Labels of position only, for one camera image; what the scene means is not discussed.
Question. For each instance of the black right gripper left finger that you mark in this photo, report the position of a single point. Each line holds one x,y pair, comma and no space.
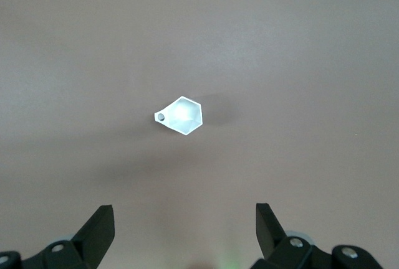
87,244

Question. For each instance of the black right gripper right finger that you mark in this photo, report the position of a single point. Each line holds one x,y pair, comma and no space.
274,241

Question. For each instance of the brown table cover sheet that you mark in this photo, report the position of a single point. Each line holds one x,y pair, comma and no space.
93,63

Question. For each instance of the white hexagonal plastic cup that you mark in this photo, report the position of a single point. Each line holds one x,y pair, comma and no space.
184,116

